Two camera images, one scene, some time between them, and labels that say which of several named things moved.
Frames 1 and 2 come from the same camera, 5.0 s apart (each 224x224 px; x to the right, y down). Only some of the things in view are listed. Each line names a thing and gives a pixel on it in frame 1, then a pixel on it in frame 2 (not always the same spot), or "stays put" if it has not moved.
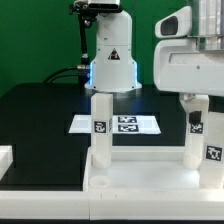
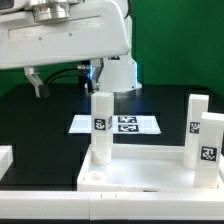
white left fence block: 6,159 stays put
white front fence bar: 114,205 stays put
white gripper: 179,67 to 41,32
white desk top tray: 142,169 stays put
